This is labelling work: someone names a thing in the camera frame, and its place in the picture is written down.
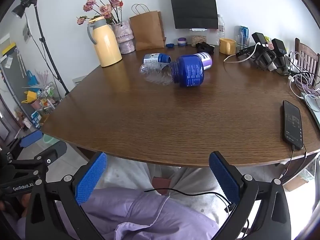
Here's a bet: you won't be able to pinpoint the black smartphone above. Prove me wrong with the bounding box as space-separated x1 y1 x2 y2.
282 100 304 151

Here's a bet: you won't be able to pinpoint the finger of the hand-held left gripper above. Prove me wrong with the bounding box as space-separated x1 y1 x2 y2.
5 129 43 160
7 141 67 178

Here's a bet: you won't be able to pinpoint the clear drinking glass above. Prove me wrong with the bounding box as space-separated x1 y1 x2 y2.
235 35 250 52

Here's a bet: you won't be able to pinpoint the yellow mug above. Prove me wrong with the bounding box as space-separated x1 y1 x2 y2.
219 38 237 55

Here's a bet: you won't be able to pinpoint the wire storage rack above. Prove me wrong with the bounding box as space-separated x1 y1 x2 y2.
21 70 62 117

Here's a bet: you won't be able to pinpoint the green bucket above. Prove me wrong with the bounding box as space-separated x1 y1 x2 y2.
42 134 56 146

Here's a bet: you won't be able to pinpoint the white bottle with purple label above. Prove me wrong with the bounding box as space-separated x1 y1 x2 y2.
196 52 212 70

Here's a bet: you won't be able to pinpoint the large blue jar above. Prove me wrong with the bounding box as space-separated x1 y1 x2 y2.
171 55 205 88

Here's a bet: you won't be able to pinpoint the thin black cable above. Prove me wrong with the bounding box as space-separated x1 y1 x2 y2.
144 189 237 212

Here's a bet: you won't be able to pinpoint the small bottle with blue cap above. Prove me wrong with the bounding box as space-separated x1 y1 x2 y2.
143 53 172 64

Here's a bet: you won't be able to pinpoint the black charging devices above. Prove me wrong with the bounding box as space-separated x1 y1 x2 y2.
236 32 288 73

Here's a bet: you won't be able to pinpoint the yellow thermos jug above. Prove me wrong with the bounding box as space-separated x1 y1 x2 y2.
87 16 123 67

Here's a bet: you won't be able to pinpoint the black paper bag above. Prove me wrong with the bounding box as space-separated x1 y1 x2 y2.
167 0 218 30

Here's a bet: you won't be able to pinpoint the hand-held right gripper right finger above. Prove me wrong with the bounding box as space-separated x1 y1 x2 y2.
209 151 292 240

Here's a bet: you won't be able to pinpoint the black phone cable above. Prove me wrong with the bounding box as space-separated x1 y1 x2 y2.
280 147 308 180

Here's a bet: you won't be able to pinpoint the bundle of white cables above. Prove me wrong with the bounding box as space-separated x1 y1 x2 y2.
287 51 320 99

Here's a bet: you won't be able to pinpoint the clear plastic water bottle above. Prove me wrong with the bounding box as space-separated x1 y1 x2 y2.
216 14 225 47

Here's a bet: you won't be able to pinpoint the black light stand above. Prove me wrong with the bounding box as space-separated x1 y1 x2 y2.
34 5 70 97

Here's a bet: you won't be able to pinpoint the dried pink flowers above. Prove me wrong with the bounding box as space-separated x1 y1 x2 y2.
76 0 124 25

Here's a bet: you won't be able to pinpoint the clear snack container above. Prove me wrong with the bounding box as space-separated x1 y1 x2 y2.
191 28 208 47

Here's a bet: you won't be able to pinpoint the brown paper bag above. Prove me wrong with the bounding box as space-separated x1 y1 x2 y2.
129 4 167 51

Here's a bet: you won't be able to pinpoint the white charging cable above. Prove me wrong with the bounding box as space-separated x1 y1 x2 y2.
223 44 262 63

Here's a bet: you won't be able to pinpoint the wooden chair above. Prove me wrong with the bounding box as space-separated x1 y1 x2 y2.
294 38 320 83

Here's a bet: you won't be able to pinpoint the pink ceramic vase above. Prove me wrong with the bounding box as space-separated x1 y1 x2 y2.
111 21 137 55

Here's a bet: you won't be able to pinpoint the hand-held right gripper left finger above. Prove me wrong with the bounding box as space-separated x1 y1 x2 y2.
25 151 108 240

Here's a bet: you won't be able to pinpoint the cardboard box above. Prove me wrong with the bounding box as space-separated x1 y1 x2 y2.
282 167 316 192

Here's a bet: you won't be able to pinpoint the black crumpled object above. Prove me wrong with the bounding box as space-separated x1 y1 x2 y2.
195 42 215 55

